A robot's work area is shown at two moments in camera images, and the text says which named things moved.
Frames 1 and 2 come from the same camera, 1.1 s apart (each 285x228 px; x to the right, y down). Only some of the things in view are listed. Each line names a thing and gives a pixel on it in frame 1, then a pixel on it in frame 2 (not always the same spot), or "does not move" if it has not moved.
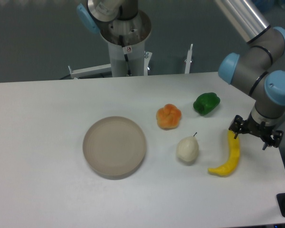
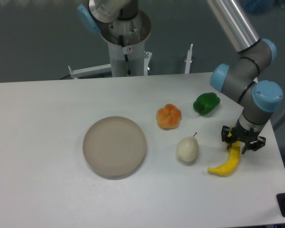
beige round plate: (114, 147) does not move
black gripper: (263, 130) → (253, 141)
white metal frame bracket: (76, 74) does not move
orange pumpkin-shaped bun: (168, 117) does not move
